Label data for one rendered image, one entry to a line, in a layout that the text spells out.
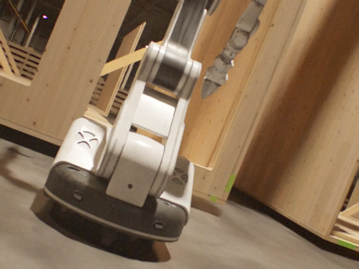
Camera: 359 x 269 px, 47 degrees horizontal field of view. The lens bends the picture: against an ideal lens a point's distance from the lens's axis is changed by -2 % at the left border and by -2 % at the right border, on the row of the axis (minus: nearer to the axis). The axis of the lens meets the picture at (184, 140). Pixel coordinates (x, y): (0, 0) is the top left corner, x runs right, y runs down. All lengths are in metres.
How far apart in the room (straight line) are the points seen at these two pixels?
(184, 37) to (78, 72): 1.19
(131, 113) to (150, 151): 0.16
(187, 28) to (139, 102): 0.39
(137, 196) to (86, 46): 1.55
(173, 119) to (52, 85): 1.38
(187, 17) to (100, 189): 0.78
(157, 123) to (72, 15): 1.45
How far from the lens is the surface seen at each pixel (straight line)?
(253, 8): 1.80
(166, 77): 1.63
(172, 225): 1.55
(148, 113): 1.55
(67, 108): 2.81
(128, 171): 1.43
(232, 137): 3.06
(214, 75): 1.92
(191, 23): 1.78
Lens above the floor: 0.46
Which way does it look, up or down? 1 degrees down
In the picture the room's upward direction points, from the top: 22 degrees clockwise
